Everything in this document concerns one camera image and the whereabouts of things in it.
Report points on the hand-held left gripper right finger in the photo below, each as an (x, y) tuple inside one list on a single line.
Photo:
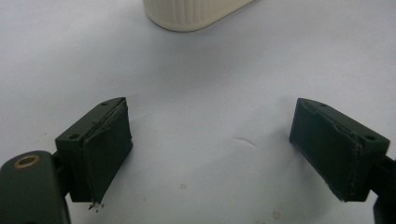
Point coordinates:
[(336, 152)]

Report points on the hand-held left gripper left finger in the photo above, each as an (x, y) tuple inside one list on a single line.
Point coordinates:
[(102, 149)]

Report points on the cream pump bottle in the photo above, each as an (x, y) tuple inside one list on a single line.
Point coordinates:
[(193, 14)]

